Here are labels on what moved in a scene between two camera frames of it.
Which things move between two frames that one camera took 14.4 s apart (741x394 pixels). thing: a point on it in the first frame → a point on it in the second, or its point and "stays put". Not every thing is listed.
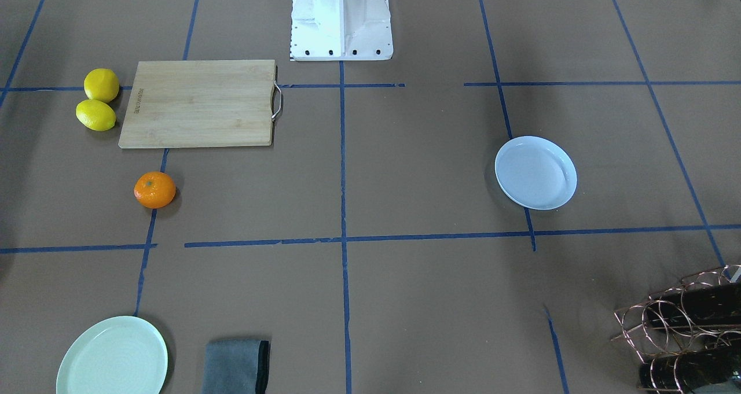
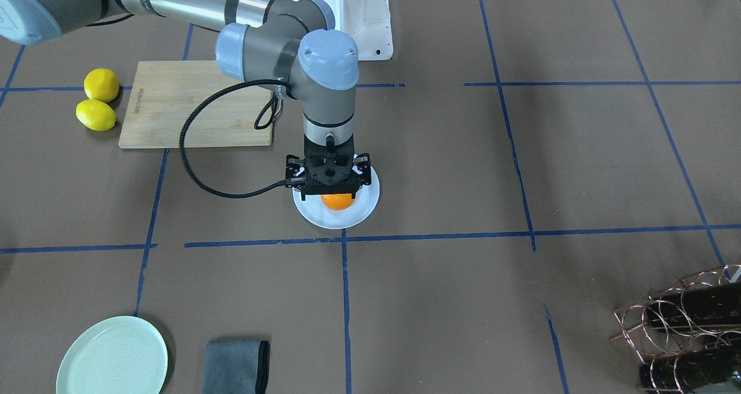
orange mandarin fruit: x=154 y=190 → x=338 y=202
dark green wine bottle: x=680 y=372 stays put
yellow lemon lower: x=95 y=114 stays put
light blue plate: x=534 y=173 → x=362 y=209
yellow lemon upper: x=102 y=84 stays put
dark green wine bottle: x=714 y=305 stays put
